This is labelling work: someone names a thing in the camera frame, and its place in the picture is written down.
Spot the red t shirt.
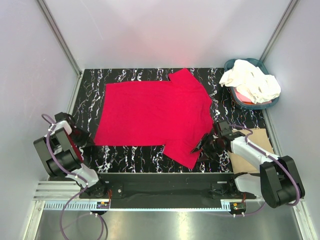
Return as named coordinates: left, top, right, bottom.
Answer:
left=94, top=68, right=213, bottom=169

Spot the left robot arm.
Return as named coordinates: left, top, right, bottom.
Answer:
left=33, top=112, right=112, bottom=198

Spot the teal laundry basket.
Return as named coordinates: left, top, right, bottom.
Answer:
left=224, top=58, right=280, bottom=110

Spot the white t shirt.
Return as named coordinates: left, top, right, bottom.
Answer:
left=219, top=59, right=281, bottom=104

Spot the aluminium front rail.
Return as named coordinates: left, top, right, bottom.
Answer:
left=32, top=181, right=306, bottom=202

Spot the frame post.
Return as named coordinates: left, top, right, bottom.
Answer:
left=259, top=0, right=300, bottom=63
left=35, top=0, right=82, bottom=78

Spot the right frame post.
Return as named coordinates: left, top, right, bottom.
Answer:
left=259, top=0, right=300, bottom=63

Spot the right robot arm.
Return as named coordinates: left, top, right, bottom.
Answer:
left=192, top=121, right=305, bottom=209

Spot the slotted cable duct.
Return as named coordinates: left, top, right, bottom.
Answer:
left=44, top=200, right=231, bottom=212

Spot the left frame post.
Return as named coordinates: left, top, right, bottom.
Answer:
left=35, top=0, right=82, bottom=78

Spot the connector board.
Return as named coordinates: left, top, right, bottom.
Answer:
left=96, top=201, right=110, bottom=209
left=230, top=202, right=247, bottom=214

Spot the purple cable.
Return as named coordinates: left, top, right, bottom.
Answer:
left=41, top=113, right=108, bottom=240
left=228, top=123, right=301, bottom=217

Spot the right connector board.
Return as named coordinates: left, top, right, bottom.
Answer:
left=230, top=202, right=247, bottom=214

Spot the left connector board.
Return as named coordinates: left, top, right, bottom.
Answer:
left=96, top=201, right=110, bottom=209

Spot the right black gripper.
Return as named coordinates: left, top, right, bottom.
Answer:
left=190, top=132, right=222, bottom=164

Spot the folded beige t shirt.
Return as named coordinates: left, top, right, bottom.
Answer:
left=227, top=128, right=274, bottom=174

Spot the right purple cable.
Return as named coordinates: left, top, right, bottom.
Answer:
left=228, top=123, right=301, bottom=217

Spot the pink t shirt in basket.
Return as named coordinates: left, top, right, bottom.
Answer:
left=235, top=91, right=272, bottom=105

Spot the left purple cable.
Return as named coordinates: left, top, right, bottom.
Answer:
left=41, top=113, right=108, bottom=240

